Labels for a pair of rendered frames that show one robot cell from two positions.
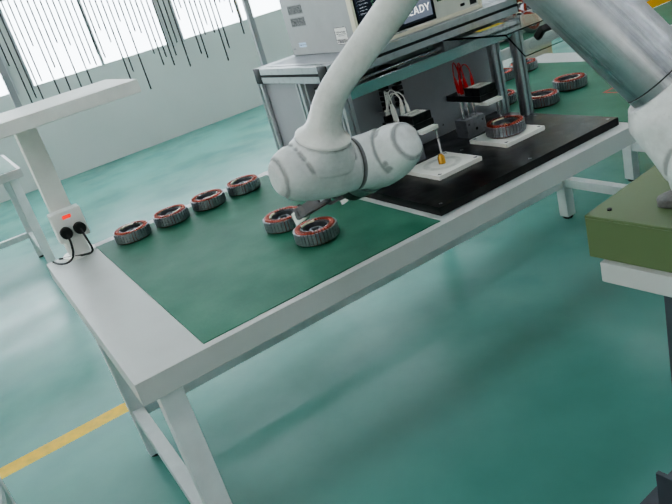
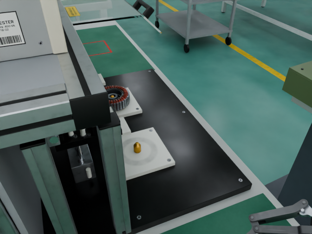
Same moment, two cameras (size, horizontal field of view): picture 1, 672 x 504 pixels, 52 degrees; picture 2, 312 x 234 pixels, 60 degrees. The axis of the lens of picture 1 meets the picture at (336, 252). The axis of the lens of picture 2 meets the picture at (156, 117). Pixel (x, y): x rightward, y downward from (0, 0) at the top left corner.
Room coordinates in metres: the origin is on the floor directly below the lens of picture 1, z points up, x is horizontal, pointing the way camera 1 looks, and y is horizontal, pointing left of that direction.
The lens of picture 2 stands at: (1.69, 0.17, 1.29)
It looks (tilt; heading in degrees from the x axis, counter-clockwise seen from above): 38 degrees down; 273
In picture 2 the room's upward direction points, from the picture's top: straight up
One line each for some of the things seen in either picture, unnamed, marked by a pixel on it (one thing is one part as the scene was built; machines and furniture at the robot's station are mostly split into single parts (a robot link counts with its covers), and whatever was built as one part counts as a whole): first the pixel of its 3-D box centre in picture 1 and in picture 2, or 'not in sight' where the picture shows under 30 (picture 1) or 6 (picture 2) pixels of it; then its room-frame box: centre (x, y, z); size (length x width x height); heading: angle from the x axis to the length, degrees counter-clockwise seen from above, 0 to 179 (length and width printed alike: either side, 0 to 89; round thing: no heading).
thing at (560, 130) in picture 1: (472, 154); (119, 131); (1.83, -0.45, 0.76); 0.64 x 0.47 x 0.02; 116
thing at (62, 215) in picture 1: (89, 177); not in sight; (1.95, 0.61, 0.98); 0.37 x 0.35 x 0.46; 116
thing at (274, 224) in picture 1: (284, 219); not in sight; (1.72, 0.11, 0.77); 0.11 x 0.11 x 0.04
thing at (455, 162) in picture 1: (442, 165); (137, 152); (1.77, -0.34, 0.78); 0.15 x 0.15 x 0.01; 26
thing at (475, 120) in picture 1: (470, 125); not in sight; (2.00, -0.50, 0.80); 0.08 x 0.05 x 0.06; 116
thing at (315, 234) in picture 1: (316, 231); not in sight; (1.57, 0.03, 0.77); 0.11 x 0.11 x 0.04
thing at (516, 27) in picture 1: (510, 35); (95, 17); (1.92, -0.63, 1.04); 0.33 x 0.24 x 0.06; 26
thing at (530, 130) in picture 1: (506, 134); (113, 104); (1.87, -0.56, 0.78); 0.15 x 0.15 x 0.01; 26
